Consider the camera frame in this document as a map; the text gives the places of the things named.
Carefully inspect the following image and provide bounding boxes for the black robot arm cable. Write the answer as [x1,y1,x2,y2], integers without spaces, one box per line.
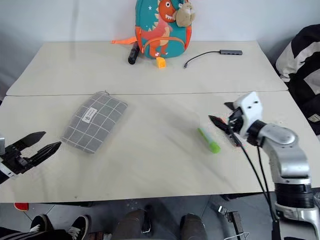
[231,133,281,240]
[256,142,274,203]

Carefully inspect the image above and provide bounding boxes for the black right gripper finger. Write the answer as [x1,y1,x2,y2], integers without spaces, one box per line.
[208,114,230,134]
[223,100,241,111]

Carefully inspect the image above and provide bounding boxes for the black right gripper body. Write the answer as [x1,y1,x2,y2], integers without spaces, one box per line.
[225,107,245,137]

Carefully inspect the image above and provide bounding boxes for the grey checked pencil pouch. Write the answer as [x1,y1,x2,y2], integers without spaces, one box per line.
[61,91,129,155]

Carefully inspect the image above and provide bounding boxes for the metal stand frame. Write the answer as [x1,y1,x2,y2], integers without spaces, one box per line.
[216,204,249,240]

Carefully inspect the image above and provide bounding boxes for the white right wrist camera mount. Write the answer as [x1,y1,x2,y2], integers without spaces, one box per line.
[233,91,265,137]

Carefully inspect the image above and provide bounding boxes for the black striped trousers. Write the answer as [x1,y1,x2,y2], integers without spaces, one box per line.
[0,226,74,240]

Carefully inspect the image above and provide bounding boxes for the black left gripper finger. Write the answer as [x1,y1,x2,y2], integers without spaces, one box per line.
[10,131,47,152]
[30,141,62,167]

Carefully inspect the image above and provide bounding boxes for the grey USB hub with cable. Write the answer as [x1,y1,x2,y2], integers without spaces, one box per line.
[184,49,244,69]

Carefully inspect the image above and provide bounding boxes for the green highlighter pen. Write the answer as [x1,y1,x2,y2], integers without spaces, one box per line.
[197,127,221,154]

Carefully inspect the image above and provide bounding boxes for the small yellow cube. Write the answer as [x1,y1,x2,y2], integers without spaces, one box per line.
[156,56,167,70]

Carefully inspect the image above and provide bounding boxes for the dark rounded shape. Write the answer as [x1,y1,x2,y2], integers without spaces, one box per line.
[116,208,151,240]
[180,213,207,240]

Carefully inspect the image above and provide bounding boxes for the small red object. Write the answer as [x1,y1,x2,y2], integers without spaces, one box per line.
[13,202,30,212]

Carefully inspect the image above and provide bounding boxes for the teal dinosaur backpack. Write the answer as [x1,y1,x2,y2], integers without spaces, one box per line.
[111,0,194,60]

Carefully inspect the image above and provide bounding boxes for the beige plush toy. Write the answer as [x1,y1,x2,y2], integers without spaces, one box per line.
[174,0,197,27]

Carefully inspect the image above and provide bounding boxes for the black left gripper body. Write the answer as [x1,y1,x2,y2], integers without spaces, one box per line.
[0,144,36,176]

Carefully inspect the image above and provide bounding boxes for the black and white jacket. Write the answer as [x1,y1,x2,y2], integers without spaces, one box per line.
[274,24,320,137]

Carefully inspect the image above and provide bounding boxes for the black sneaker with white laces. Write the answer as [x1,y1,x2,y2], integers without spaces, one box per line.
[30,214,55,234]
[66,214,92,240]

